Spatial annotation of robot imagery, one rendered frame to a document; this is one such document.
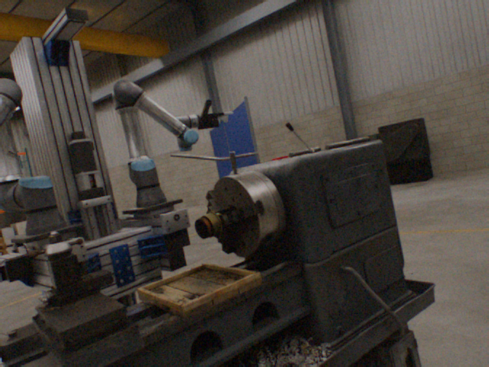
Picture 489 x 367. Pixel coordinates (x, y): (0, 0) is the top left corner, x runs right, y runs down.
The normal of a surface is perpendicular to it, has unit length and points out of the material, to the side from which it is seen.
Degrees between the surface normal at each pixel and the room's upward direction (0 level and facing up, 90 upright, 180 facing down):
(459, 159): 90
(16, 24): 90
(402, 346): 87
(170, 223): 90
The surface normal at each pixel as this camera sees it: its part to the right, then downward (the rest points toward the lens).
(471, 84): -0.61, 0.17
